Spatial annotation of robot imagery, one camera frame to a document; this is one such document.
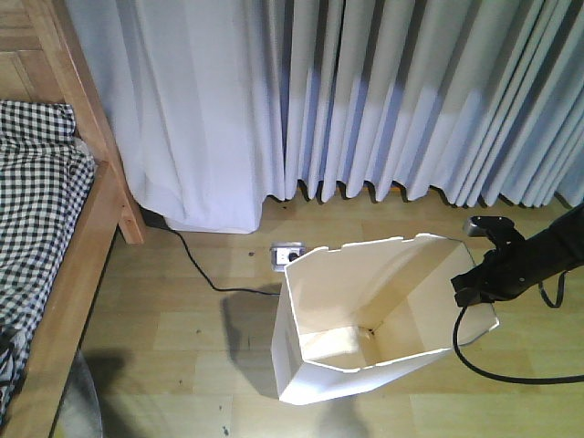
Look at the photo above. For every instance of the white floor outlet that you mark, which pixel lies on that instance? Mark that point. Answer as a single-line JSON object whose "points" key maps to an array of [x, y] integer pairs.
{"points": [[283, 253]]}

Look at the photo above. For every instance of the wooden bed frame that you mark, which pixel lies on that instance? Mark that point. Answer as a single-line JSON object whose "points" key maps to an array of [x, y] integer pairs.
{"points": [[42, 61]]}

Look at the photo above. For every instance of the white plastic trash bin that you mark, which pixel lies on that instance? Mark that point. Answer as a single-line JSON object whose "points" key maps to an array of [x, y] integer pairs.
{"points": [[352, 319]]}

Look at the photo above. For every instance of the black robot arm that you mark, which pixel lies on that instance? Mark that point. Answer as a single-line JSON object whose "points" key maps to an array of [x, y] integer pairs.
{"points": [[556, 249]]}

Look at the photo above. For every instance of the black white checkered bedding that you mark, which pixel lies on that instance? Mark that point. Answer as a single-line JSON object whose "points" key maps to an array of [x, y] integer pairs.
{"points": [[46, 175]]}

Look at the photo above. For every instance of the grey round rug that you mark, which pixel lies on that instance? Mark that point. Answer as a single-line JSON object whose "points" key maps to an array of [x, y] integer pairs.
{"points": [[79, 413]]}

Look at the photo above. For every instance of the white pleated curtain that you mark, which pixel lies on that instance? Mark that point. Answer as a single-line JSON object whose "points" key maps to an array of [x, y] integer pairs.
{"points": [[217, 105]]}

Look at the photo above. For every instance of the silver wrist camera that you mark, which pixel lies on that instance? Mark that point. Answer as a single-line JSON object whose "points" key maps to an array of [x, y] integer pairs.
{"points": [[499, 230]]}

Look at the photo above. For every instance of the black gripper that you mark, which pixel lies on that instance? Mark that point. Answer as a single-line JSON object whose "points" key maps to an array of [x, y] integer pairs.
{"points": [[504, 275]]}

